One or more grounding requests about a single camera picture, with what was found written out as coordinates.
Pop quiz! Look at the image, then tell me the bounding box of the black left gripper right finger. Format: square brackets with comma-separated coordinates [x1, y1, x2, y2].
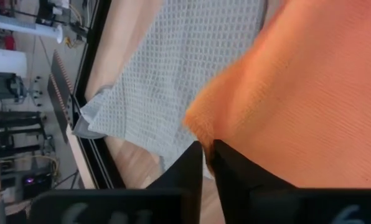
[209, 139, 298, 224]

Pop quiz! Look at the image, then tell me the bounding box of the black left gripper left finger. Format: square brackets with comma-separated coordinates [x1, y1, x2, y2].
[146, 140, 204, 200]

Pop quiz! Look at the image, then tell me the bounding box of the white waffle-weave towel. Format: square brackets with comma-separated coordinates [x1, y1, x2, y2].
[71, 0, 268, 180]

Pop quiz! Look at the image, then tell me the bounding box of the orange microfiber towel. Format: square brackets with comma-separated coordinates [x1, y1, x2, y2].
[183, 0, 371, 189]

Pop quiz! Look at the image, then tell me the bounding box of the black perforated panel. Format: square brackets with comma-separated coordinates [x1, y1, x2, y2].
[46, 49, 77, 144]

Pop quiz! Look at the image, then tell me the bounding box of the black computer tower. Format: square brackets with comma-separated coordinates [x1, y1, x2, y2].
[21, 172, 55, 200]

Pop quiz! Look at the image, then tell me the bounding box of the black metal rack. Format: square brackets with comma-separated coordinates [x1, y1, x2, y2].
[0, 110, 55, 157]

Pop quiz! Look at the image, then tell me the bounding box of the white cylindrical post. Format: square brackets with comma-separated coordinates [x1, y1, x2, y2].
[0, 13, 64, 45]

